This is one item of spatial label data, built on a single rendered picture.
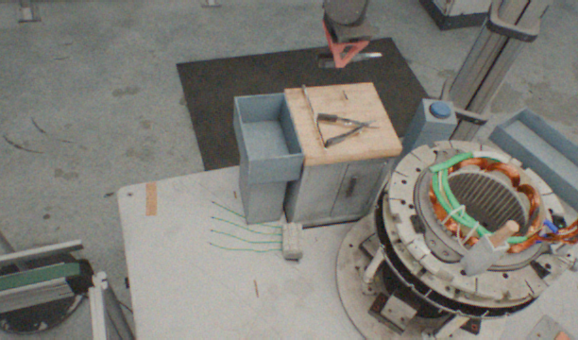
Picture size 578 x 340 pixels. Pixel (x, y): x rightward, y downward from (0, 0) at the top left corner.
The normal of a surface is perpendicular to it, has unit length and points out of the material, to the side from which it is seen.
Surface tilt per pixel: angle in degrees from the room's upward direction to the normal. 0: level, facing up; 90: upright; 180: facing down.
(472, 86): 90
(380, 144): 0
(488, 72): 90
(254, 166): 90
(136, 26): 0
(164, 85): 0
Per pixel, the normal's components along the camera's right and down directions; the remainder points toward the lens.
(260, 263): 0.11, -0.58
